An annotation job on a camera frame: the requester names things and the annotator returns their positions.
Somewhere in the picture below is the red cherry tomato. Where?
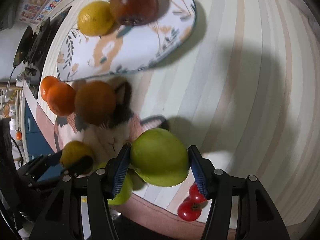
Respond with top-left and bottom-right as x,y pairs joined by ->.
177,200 -> 201,222
189,183 -> 206,204

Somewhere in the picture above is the yellow lemon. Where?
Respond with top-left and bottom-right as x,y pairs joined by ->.
77,1 -> 115,36

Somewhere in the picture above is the oval floral ceramic plate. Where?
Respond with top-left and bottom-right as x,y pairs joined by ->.
57,0 -> 197,82

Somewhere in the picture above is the yellow orange fruit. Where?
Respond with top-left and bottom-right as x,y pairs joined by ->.
60,140 -> 95,168

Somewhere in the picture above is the blue cabinet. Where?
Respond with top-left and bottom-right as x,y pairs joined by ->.
24,100 -> 62,181

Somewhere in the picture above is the bright orange tangerine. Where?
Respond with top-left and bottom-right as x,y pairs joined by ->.
47,82 -> 76,116

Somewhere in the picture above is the cat shaped mat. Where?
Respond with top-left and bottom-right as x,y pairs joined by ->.
54,80 -> 169,166

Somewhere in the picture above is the green apple small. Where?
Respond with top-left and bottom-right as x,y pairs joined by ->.
93,162 -> 133,206

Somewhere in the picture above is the black gas stove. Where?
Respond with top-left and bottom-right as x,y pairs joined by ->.
12,7 -> 71,98

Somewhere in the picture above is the dark orange persimmon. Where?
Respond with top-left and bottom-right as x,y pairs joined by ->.
74,80 -> 117,126

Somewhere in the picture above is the green apple large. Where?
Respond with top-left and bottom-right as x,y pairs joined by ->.
130,128 -> 190,187

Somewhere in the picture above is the red apple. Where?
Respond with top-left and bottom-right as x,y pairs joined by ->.
109,0 -> 159,26

